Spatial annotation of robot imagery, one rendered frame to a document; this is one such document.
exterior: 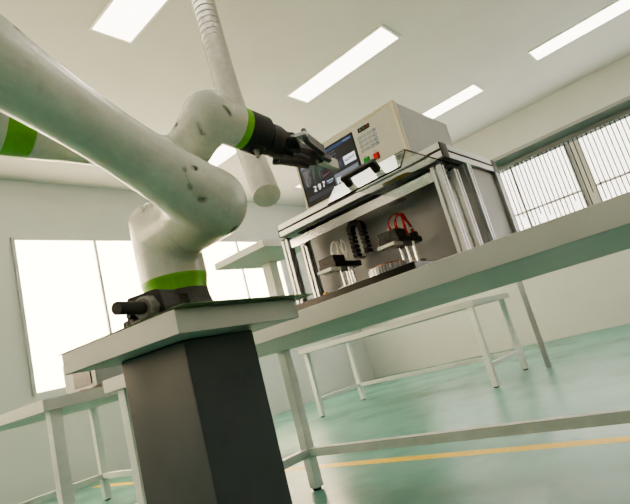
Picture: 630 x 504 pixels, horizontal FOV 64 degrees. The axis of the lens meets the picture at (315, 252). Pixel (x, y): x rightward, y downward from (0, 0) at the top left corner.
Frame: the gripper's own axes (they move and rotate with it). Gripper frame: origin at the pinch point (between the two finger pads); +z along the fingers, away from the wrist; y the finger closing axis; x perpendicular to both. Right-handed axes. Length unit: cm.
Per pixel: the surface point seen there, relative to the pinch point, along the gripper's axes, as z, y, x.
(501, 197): 75, 10, 4
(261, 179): 76, -114, 84
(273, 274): 79, -119, 28
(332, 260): 27.7, -29.5, -10.5
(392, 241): 29.7, -6.8, -13.8
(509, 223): 76, 9, -5
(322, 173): 29.4, -27.8, 22.2
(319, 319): 3.0, -15.4, -36.7
